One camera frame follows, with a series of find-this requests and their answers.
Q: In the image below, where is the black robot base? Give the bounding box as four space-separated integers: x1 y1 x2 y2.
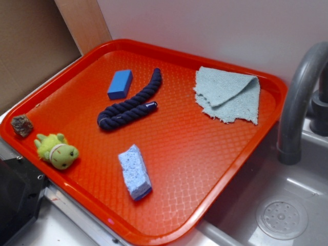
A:
1 158 46 245

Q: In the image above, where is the light blue sponge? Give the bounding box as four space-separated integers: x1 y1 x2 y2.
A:
118 145 152 201

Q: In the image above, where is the red plastic tray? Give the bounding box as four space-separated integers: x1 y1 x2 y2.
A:
1 39 287 245

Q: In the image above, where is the blue rectangular block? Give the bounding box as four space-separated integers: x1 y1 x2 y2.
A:
107 70 133 100

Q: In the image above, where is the light teal cloth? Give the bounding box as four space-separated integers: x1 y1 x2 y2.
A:
194 67 260 125

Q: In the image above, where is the green plush toy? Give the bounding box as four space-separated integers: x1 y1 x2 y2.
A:
34 133 79 170

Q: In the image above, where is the grey faucet spout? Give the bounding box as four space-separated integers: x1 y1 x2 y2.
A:
277 42 327 165

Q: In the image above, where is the grey plastic sink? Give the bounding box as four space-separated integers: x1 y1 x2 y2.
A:
197 127 327 245

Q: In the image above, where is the brown rock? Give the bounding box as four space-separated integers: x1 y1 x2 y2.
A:
11 114 34 138

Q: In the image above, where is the brown cardboard panel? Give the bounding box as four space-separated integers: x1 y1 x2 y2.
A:
1 1 111 113

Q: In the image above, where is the navy blue twisted rope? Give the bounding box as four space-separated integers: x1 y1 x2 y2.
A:
97 68 162 133

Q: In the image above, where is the dark grey faucet handle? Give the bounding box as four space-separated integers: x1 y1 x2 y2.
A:
310 65 327 137

